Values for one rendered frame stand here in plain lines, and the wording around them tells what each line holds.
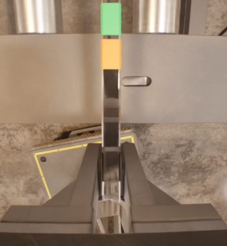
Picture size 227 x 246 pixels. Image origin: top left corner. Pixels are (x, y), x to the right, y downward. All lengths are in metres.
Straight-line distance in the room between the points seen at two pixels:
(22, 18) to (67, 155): 0.87
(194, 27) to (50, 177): 1.15
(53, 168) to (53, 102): 1.07
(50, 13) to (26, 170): 1.45
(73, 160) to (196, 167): 1.08
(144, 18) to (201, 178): 1.57
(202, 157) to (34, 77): 1.62
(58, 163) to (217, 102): 1.10
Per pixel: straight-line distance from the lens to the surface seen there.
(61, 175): 1.27
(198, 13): 0.65
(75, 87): 0.18
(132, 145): 0.15
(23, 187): 1.85
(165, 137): 1.51
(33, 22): 0.48
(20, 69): 0.20
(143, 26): 0.47
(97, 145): 0.15
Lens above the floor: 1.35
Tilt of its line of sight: 74 degrees down
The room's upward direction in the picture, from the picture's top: 177 degrees clockwise
